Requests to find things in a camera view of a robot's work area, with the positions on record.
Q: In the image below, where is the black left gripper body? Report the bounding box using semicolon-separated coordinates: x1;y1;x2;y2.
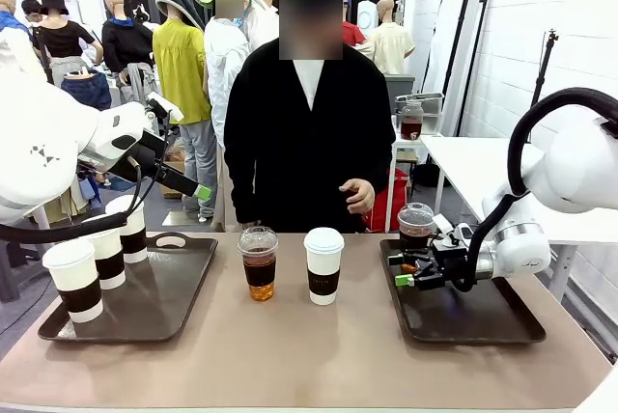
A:
108;130;170;182

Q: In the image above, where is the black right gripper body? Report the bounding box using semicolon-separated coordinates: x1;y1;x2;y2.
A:
431;243;480;289

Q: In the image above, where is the iced tea cup black sleeve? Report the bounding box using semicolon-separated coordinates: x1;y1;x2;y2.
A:
396;202;436;275
236;225;280;302

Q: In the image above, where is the white paper cup black sleeve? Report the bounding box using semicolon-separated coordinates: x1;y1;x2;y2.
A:
81;214;127;291
104;194;149;265
302;227;346;307
42;237;105;325

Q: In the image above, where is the person's right forearm black sleeve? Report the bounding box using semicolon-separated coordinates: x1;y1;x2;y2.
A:
223;137;258;227

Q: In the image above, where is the person's left forearm black sleeve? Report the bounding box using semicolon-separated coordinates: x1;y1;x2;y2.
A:
359;137;398;197

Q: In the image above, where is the dark brown serving tray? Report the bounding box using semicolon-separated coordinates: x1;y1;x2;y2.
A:
37;232;219;344
379;237;548;346

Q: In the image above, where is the person's left hand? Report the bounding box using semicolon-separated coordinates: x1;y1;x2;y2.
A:
338;179;377;215

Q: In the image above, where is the cardboard box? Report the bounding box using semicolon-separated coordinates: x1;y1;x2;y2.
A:
157;146;188;200

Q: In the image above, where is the red bag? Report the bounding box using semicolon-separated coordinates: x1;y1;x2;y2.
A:
365;169;411;234

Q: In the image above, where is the mannequin torso dark blue skirt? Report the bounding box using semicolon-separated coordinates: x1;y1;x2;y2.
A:
60;69;114;113

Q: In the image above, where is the large white table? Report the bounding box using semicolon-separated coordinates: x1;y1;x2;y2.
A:
419;135;618;303

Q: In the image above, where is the mannequin yellow shirt grey hood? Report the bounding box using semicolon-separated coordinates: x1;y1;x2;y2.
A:
153;0;219;221

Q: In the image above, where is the small white side table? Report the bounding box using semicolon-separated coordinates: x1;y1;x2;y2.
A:
389;131;444;234

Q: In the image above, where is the mannequin black sweater blue collar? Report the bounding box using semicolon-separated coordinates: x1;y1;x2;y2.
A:
101;0;156;100

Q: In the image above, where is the person in black cardigan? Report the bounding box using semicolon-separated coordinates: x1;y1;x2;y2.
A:
223;0;398;234

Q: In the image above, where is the person green hat white shirt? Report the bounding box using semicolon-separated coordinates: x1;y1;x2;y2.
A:
194;0;258;150

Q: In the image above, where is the glass jar of tea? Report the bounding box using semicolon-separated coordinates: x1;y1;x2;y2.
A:
400;99;425;142

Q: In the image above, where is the mannequin black hat black top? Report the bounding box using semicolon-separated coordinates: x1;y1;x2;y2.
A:
32;0;105;89

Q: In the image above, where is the grey box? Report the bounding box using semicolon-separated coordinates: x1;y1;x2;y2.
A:
383;73;416;106

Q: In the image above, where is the bald mannequin white shirt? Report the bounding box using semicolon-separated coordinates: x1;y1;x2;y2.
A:
244;0;284;53

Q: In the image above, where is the mannequin blue clothing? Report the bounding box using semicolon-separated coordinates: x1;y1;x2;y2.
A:
0;0;35;41

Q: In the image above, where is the mannequin cream shirt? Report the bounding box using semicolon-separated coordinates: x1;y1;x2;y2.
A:
365;0;416;76

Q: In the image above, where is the black tripod stand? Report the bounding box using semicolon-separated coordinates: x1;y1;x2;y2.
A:
529;29;561;106

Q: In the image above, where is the person in red shirt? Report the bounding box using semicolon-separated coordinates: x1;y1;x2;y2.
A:
341;0;369;47

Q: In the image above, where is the black light stand pole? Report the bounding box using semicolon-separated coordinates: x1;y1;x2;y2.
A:
452;0;485;137

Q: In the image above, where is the white appliance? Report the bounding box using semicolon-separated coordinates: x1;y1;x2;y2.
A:
357;0;380;39

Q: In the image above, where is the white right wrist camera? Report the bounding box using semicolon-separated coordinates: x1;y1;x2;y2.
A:
432;213;477;243

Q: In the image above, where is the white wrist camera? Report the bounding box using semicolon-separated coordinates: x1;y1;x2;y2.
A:
432;213;477;243
146;91;185;124

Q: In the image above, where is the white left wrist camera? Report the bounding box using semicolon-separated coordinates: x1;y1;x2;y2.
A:
146;91;185;124

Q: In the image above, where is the black hose of left arm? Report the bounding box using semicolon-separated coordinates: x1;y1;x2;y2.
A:
0;108;173;245

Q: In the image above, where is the black hose of arm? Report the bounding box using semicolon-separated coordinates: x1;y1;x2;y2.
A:
461;87;618;293
0;108;173;245

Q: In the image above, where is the black hose of right arm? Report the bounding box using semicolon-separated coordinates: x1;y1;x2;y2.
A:
461;87;618;293

